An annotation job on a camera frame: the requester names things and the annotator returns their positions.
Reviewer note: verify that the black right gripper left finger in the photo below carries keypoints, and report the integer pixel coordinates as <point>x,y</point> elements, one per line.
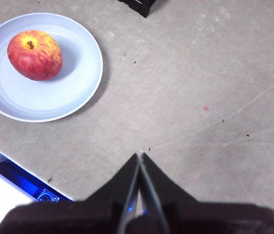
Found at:
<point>97,212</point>

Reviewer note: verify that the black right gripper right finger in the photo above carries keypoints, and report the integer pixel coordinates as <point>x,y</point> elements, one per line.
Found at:
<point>190,215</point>

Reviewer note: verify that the blue plate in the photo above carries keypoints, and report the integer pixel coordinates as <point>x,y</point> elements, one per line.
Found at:
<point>73,92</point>

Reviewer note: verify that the red yellow apple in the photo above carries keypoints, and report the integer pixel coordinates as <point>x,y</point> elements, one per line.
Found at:
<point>34,58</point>

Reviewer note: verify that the black plate rack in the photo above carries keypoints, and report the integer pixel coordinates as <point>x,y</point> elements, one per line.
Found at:
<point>141,6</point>

